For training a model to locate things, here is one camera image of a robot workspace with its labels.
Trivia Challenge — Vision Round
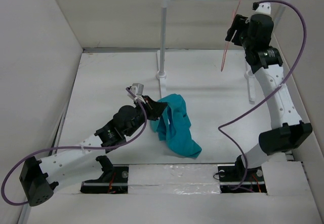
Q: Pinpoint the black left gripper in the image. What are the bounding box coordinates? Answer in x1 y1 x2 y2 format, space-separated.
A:
125 95 167 137

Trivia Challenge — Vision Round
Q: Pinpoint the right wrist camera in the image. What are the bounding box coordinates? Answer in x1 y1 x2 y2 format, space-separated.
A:
252 2 271 16

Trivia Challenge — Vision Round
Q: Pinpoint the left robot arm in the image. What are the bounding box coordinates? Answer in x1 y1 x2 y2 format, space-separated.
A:
19 96 167 207

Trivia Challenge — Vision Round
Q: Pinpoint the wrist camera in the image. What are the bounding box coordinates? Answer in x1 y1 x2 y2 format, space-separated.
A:
130 83 144 97
252 2 271 16

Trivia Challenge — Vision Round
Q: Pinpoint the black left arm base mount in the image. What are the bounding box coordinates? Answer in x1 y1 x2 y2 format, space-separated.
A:
80 156 129 195

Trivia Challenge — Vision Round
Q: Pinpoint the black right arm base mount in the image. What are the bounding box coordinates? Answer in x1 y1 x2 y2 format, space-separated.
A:
213 164 267 194

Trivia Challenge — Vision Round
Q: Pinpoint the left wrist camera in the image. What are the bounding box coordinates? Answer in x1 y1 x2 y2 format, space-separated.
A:
130 83 144 97

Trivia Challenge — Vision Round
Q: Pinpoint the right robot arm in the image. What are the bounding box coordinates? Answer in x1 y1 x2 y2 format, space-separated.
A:
225 14 312 180

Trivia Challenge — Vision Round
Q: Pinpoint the white clothes rack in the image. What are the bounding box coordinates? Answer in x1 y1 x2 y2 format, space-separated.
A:
155 0 296 105

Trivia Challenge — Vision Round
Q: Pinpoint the pink wire hanger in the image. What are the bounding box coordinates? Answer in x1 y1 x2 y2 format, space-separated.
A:
220 0 244 72

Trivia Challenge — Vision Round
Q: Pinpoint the teal t shirt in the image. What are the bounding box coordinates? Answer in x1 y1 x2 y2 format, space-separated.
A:
150 94 202 158

